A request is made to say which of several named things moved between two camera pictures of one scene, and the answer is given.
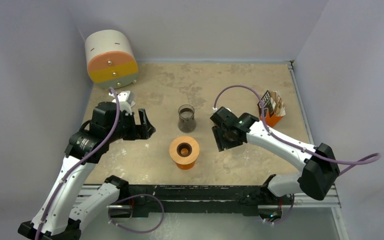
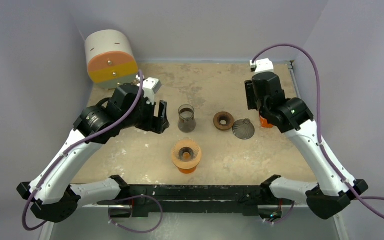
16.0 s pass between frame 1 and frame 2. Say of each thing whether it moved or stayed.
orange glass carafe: moved
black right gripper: moved
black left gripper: moved
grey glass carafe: stayed
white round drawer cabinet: stayed
